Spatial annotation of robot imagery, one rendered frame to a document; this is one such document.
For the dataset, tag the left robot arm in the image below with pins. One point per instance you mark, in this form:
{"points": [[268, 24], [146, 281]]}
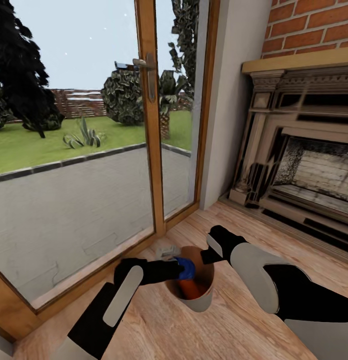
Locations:
{"points": [[92, 333]]}

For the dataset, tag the countertop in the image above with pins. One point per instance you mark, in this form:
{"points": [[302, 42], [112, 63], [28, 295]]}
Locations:
{"points": [[310, 60]]}

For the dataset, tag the door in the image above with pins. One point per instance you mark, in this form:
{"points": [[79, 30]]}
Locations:
{"points": [[104, 109]]}

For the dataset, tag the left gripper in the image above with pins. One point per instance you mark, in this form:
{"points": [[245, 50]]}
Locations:
{"points": [[168, 270]]}

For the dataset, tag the wood fireplace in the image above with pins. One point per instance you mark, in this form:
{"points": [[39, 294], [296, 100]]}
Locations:
{"points": [[292, 173]]}

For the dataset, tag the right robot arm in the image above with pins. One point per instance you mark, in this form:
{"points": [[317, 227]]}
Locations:
{"points": [[316, 315]]}

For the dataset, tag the trash can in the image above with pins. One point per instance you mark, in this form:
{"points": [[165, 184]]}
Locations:
{"points": [[204, 275]]}

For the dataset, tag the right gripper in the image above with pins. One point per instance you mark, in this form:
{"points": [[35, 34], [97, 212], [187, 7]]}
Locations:
{"points": [[208, 257]]}

